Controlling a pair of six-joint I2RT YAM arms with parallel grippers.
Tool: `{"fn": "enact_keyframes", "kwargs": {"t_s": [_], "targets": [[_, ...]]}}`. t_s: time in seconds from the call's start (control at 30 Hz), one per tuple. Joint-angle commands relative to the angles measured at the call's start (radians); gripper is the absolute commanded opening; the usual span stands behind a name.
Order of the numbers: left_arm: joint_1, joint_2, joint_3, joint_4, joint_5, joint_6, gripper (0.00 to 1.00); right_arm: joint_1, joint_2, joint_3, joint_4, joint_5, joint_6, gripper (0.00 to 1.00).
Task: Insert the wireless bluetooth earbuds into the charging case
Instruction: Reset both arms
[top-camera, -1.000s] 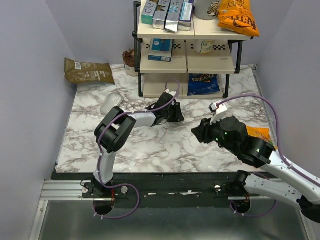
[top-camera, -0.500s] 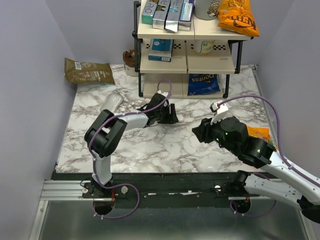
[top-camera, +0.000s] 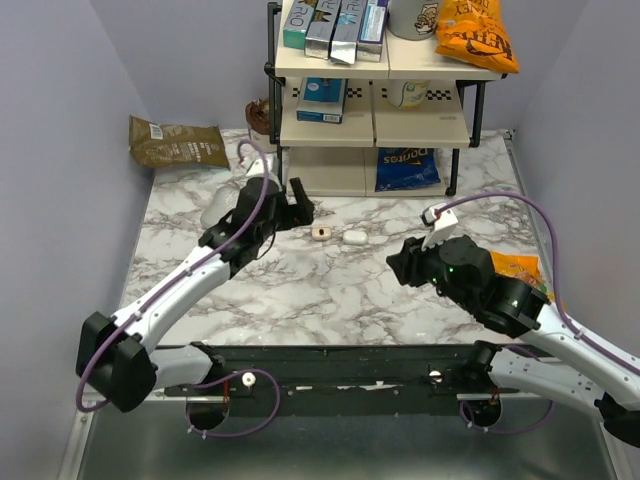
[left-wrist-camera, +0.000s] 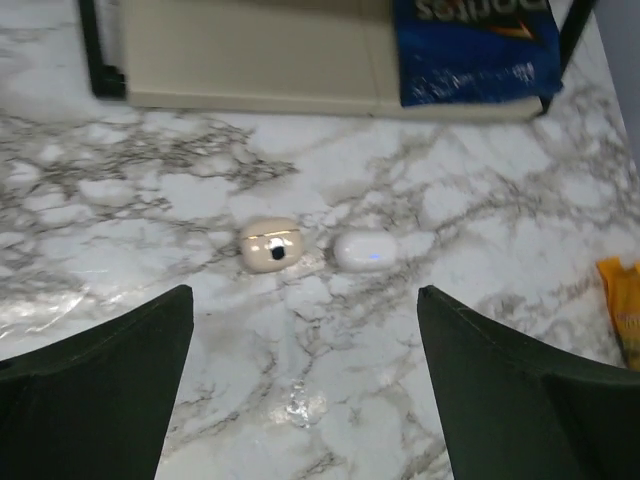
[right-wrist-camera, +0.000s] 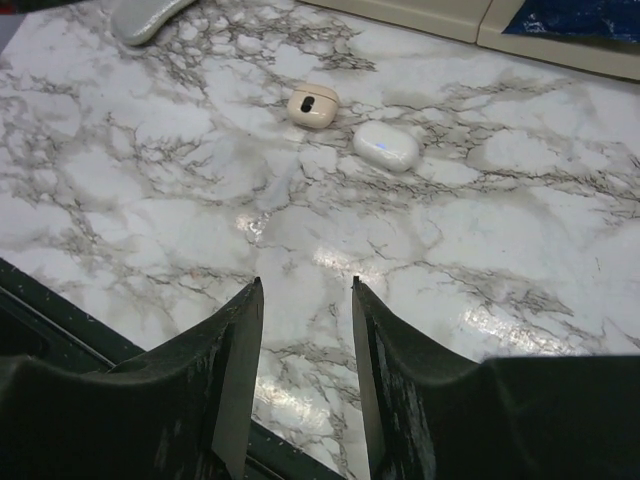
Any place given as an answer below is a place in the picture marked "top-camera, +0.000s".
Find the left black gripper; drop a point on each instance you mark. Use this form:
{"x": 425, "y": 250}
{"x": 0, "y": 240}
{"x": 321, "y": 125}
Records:
{"x": 304, "y": 208}

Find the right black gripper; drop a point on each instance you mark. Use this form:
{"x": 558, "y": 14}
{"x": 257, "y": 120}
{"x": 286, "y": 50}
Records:
{"x": 401, "y": 266}

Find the beige earbud charging case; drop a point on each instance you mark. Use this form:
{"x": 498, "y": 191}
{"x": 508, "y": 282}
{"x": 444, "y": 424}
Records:
{"x": 321, "y": 233}

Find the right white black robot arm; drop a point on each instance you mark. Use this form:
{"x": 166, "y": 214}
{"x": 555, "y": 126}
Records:
{"x": 595, "y": 376}

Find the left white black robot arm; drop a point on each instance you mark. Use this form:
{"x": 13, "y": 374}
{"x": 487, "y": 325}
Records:
{"x": 115, "y": 352}

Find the blue Doritos bag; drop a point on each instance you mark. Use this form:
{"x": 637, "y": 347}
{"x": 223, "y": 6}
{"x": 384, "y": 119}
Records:
{"x": 405, "y": 169}

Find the chocolate cupcake in wrapper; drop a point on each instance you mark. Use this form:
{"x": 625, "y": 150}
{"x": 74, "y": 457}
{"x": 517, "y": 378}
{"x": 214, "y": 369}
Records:
{"x": 258, "y": 124}

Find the blue box middle shelf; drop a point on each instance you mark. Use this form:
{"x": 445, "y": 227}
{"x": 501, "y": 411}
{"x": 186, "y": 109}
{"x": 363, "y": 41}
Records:
{"x": 321, "y": 100}

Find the beige black shelf rack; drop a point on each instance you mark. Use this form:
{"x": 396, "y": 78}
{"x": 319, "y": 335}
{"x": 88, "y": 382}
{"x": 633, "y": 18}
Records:
{"x": 340, "y": 160}

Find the orange snack bag on table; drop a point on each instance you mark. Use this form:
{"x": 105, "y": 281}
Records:
{"x": 522, "y": 267}

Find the white yellow mug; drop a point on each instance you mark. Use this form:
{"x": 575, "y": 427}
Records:
{"x": 407, "y": 94}

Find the brown snack bag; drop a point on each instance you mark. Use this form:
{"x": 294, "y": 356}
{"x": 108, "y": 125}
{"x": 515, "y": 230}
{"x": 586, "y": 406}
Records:
{"x": 162, "y": 145}

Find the silver toothpaste box left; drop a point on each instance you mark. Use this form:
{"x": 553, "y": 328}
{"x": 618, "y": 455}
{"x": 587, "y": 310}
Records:
{"x": 321, "y": 29}

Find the silver toothpaste box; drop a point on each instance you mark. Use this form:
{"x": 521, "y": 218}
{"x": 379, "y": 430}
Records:
{"x": 346, "y": 34}
{"x": 321, "y": 29}

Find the teal toothpaste box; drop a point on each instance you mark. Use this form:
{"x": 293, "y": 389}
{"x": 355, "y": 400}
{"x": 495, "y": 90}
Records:
{"x": 297, "y": 23}

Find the blue white toothpaste box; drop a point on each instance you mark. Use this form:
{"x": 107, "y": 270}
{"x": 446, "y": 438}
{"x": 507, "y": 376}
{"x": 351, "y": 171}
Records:
{"x": 372, "y": 32}

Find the silver toothpaste box middle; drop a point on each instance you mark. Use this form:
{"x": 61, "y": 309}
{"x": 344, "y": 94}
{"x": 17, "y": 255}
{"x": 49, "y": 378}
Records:
{"x": 346, "y": 34}

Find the grey printed mug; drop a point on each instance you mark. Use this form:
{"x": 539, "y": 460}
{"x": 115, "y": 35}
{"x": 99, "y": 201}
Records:
{"x": 413, "y": 19}

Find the orange chips bag on shelf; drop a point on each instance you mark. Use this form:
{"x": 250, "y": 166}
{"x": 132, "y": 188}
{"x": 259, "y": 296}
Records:
{"x": 472, "y": 31}

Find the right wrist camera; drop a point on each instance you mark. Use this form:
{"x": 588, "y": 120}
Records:
{"x": 440, "y": 222}

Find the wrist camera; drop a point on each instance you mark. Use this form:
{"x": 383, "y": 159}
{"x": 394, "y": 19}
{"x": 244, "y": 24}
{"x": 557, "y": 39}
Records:
{"x": 269, "y": 168}
{"x": 440, "y": 222}

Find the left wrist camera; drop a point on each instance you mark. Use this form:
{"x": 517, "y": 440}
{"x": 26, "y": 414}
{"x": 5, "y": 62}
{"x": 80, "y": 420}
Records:
{"x": 269, "y": 168}

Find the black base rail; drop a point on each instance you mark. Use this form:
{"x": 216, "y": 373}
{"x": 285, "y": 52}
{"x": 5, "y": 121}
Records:
{"x": 347, "y": 380}

